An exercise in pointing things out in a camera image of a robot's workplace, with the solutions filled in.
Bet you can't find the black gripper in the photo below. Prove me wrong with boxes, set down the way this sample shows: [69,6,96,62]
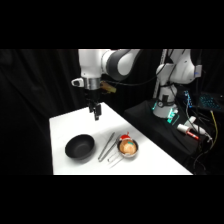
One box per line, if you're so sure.
[83,87,103,122]

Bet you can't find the tan toy potato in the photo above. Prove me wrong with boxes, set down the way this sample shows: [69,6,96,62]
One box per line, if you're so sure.
[119,132,137,156]

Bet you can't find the black bowl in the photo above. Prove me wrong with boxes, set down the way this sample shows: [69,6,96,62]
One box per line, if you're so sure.
[64,133,96,161]

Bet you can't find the metal tongs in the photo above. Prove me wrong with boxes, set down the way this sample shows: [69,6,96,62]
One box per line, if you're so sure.
[97,131,116,164]

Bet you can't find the metal measuring cup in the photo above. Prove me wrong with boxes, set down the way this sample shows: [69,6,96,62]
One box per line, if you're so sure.
[107,137,140,165]

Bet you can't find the black robot stand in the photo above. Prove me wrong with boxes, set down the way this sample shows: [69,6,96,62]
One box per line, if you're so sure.
[122,99,205,162]

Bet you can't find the black curtain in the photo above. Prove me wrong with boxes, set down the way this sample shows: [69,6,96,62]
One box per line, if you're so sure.
[0,49,224,176]

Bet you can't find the green lit control box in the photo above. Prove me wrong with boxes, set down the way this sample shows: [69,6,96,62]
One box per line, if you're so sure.
[166,108,180,125]

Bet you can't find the white cylinder with red tip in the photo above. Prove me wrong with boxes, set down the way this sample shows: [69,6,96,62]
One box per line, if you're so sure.
[176,123,201,141]

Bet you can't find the blue lit electronics box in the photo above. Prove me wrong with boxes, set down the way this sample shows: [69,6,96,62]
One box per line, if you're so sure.
[183,90,195,109]

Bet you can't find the blue backlit keyboard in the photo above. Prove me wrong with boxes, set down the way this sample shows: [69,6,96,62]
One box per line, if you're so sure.
[198,93,224,113]

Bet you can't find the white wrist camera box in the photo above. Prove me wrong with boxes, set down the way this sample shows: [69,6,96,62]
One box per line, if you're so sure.
[70,77,85,89]

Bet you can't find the yellow cable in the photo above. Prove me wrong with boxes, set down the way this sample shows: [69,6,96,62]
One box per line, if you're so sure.
[209,109,219,142]

